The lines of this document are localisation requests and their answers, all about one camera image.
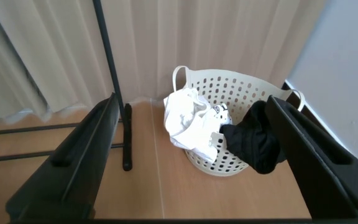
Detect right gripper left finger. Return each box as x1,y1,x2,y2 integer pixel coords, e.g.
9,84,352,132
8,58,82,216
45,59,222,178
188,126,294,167
5,92,120,220

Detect black shorts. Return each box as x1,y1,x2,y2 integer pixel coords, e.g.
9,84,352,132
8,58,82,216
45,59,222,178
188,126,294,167
219,100,287,175

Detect white laundry basket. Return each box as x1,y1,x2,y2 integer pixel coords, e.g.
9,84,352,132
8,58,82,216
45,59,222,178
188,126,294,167
172,65,306,177

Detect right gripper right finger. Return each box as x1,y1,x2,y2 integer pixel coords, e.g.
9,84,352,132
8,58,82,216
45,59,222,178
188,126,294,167
264,95,358,219

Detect white garment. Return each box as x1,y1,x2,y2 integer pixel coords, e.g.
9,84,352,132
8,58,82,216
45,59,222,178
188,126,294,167
163,87,232,164

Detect black clothes rack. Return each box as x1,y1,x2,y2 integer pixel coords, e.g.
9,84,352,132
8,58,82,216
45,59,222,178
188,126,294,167
0,0,133,172

